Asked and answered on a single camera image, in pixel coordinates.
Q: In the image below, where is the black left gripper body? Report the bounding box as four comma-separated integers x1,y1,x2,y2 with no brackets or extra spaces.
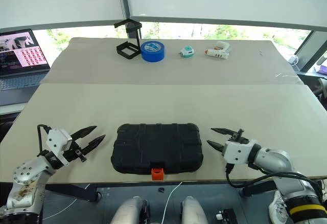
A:
62,141,87,163

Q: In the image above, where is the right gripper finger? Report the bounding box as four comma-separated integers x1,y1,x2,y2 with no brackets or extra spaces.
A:
206,139,226,154
210,127,238,137

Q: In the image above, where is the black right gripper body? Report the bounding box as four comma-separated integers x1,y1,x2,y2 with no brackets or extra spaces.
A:
221,129,250,152

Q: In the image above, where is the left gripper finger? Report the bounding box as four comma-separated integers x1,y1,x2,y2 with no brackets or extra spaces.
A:
80,134,106,155
69,125,98,143

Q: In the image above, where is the black plastic tool case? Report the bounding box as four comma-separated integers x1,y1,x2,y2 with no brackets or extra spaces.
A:
111,123,204,181

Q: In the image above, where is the grey rounded shape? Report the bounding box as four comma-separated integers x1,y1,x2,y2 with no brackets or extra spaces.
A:
180,196,208,224
111,196,150,224

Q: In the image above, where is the black white floor device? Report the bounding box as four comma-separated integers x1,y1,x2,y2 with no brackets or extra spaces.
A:
216,208,239,224

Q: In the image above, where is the white sneaker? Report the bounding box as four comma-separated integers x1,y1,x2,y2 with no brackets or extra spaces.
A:
268,190,286,223

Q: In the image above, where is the white crumpled packet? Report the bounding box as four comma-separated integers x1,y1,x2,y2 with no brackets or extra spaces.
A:
214,41,231,51

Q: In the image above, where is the teal white small tape dispenser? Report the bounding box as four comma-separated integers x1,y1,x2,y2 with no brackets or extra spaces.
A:
178,45,196,59

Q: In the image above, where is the black phone stand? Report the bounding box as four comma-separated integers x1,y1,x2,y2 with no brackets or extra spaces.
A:
113,18,143,60

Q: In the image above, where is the open laptop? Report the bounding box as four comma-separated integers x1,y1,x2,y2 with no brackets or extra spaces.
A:
0,28,52,92

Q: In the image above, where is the blue tape roll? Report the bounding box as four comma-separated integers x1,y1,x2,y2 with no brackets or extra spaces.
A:
140,40,166,62

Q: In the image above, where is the purple object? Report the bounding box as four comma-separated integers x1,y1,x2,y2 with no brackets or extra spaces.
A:
313,64,327,76

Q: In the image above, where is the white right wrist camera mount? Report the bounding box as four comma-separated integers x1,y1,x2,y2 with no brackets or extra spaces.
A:
223,139,258,164

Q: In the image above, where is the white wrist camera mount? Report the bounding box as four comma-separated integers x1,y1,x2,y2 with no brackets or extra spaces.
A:
223,139,258,164
46,128,73,166

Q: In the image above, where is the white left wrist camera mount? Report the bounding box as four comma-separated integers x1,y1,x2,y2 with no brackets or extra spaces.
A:
46,128,73,166

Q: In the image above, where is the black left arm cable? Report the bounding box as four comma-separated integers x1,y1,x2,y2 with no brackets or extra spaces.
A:
37,124,51,157

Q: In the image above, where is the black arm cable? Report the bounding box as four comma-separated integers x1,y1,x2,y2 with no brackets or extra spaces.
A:
225,162,320,189
37,124,51,157

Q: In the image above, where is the black table frame bar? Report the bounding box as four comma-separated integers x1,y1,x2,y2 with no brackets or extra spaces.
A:
44,183,101,202
239,180,278,198

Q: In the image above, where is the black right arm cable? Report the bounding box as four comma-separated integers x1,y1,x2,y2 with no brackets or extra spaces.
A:
225,162,320,189

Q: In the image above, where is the thin white floor cable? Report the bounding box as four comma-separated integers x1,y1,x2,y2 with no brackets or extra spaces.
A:
161,182,183,224

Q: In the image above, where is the dark window frame post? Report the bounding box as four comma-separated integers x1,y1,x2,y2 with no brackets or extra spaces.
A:
115,0,131,38

